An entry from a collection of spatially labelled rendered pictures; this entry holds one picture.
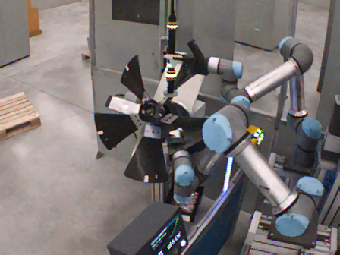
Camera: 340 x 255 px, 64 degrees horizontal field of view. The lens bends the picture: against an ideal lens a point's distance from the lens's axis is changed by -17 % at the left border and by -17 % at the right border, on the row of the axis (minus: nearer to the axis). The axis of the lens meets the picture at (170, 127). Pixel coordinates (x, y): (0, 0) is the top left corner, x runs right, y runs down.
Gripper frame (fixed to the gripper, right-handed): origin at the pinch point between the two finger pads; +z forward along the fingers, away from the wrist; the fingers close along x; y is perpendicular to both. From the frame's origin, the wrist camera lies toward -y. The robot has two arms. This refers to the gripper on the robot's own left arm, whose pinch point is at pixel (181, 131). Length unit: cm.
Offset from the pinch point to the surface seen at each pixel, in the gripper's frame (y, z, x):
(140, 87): 17.7, 28.2, -13.0
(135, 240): 21, -72, -9
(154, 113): 11.5, 10.8, -5.6
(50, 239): 113, 25, 105
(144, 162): 19.3, -1.1, 14.2
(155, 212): 14, -59, -8
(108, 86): 52, 133, 26
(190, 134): -4.0, -2.9, 0.4
